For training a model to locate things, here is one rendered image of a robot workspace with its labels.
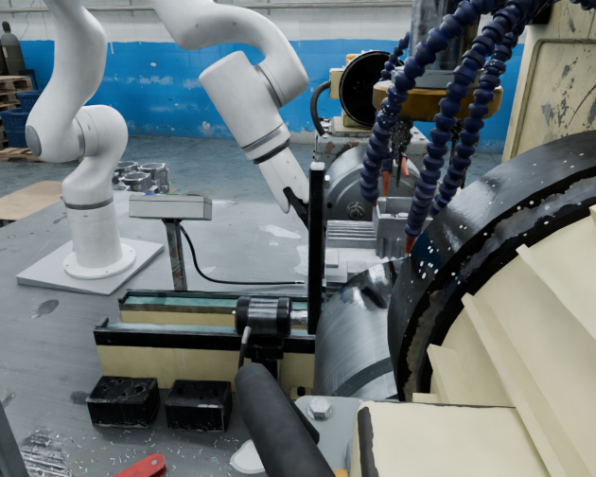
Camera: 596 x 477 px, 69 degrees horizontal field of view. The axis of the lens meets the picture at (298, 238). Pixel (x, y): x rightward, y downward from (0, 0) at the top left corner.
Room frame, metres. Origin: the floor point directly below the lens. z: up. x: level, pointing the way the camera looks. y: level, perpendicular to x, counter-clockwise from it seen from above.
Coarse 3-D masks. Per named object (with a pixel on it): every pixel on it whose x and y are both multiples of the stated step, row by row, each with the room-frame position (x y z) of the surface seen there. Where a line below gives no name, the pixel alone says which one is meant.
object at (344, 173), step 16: (368, 144) 1.04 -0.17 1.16; (336, 160) 1.04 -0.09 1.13; (352, 160) 0.94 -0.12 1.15; (336, 176) 0.91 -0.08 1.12; (352, 176) 0.88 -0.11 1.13; (400, 176) 0.88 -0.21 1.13; (416, 176) 0.87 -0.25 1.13; (336, 192) 0.88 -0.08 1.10; (352, 192) 0.88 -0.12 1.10; (400, 192) 0.87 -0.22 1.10; (336, 208) 0.88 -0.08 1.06; (352, 208) 0.85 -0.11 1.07; (368, 208) 0.87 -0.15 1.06
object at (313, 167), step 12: (312, 168) 0.53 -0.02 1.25; (324, 168) 0.53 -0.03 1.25; (312, 180) 0.53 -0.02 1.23; (324, 180) 0.53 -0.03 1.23; (312, 192) 0.53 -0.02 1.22; (312, 204) 0.53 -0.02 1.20; (312, 216) 0.53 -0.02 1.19; (312, 228) 0.53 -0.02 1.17; (312, 240) 0.53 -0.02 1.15; (312, 252) 0.53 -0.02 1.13; (312, 264) 0.53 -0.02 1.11; (312, 276) 0.53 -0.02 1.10; (312, 288) 0.53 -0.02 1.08; (324, 288) 0.53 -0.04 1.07; (312, 300) 0.53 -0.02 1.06; (312, 312) 0.53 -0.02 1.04; (312, 324) 0.53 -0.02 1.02
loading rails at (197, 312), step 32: (128, 320) 0.73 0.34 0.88; (160, 320) 0.72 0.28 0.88; (192, 320) 0.72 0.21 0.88; (224, 320) 0.72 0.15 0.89; (128, 352) 0.62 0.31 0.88; (160, 352) 0.62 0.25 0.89; (192, 352) 0.62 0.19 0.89; (224, 352) 0.61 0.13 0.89; (288, 352) 0.61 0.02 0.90; (160, 384) 0.62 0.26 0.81; (288, 384) 0.61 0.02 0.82
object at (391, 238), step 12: (384, 204) 0.70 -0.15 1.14; (396, 204) 0.71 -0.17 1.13; (408, 204) 0.71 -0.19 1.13; (396, 216) 0.67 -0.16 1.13; (432, 216) 0.69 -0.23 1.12; (384, 228) 0.62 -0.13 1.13; (396, 228) 0.62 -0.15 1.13; (384, 240) 0.62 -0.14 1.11; (396, 240) 0.62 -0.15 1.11; (384, 252) 0.62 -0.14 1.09; (396, 252) 0.61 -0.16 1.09
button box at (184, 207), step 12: (132, 204) 0.91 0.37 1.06; (144, 204) 0.90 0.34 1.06; (156, 204) 0.90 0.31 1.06; (168, 204) 0.90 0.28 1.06; (180, 204) 0.90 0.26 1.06; (192, 204) 0.90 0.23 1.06; (204, 204) 0.90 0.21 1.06; (132, 216) 0.89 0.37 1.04; (144, 216) 0.89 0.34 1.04; (156, 216) 0.89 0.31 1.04; (168, 216) 0.89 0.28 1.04; (180, 216) 0.89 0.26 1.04; (192, 216) 0.89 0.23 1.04; (204, 216) 0.89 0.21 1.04
